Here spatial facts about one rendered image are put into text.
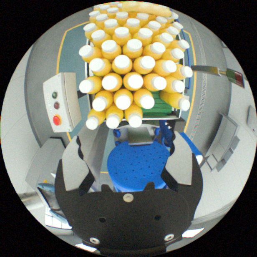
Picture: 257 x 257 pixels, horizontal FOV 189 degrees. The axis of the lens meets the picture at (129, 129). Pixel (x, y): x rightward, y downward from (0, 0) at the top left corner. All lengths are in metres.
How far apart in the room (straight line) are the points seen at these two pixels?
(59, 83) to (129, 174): 0.37
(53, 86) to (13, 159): 2.57
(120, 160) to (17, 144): 2.68
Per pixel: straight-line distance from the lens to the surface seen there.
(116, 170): 0.34
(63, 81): 0.30
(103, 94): 0.28
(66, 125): 0.31
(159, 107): 0.48
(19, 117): 2.80
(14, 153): 2.75
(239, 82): 0.43
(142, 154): 0.38
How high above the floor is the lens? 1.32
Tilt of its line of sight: 58 degrees down
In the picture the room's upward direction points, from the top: 174 degrees clockwise
